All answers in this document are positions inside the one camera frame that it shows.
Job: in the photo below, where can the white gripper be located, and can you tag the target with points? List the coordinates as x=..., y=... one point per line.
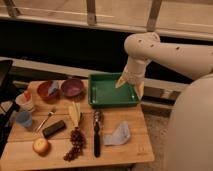
x=134, y=74

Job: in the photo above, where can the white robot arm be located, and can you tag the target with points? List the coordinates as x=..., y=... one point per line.
x=189, y=143

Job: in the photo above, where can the purple bowl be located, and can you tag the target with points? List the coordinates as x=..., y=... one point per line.
x=72, y=87

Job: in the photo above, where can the blue cloth in bowl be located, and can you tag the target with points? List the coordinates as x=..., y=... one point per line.
x=53, y=87

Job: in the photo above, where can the red-brown bowl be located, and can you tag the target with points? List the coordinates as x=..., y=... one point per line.
x=42, y=91

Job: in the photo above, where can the green plastic tray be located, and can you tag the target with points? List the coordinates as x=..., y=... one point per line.
x=102, y=92

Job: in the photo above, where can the crumpled grey cloth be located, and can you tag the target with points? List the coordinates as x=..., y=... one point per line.
x=120, y=136

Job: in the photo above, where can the yellow banana toy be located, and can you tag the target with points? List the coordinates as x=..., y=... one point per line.
x=74, y=113

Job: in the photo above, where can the purple grape bunch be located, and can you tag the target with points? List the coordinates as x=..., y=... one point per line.
x=78, y=144

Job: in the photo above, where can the black rectangular block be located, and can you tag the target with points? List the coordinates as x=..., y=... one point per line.
x=54, y=128

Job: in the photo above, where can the white cup with carrot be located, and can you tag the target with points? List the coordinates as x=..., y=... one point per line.
x=25, y=101

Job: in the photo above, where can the red-yellow apple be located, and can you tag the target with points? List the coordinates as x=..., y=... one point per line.
x=41, y=146

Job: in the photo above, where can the blue plastic cup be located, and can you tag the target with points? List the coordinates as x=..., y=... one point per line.
x=24, y=118

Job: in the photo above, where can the black device at left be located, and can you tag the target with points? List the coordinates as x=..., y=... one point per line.
x=8, y=92

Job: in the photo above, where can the black-handled kitchen tool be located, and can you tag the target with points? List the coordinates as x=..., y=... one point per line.
x=98, y=118

